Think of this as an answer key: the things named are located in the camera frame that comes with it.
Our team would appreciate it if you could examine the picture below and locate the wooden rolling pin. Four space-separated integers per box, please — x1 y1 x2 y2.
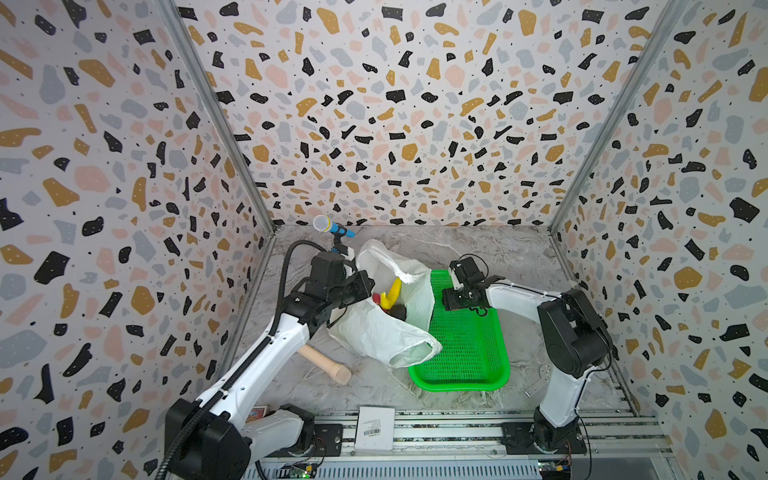
298 345 352 385

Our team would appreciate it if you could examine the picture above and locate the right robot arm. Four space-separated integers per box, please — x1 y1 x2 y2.
442 255 613 454

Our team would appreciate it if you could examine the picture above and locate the green plastic basket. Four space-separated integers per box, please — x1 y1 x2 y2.
408 270 510 392

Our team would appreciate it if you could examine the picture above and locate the white plastic bag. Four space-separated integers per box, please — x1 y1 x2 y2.
330 239 442 368

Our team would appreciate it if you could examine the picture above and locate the white label box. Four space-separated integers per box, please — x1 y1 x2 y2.
354 406 396 455

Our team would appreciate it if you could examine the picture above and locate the yellow banana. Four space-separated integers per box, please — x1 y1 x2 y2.
380 277 402 310

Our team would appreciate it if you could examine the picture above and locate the aluminium rail base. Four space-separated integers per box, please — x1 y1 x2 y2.
161 409 679 480

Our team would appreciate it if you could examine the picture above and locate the toy microphone on stand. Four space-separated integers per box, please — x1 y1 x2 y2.
312 215 355 255

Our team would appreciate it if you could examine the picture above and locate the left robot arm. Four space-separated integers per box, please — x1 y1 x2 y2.
155 248 374 479

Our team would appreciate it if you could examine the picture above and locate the dark avocado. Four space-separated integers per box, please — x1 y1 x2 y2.
388 304 407 321

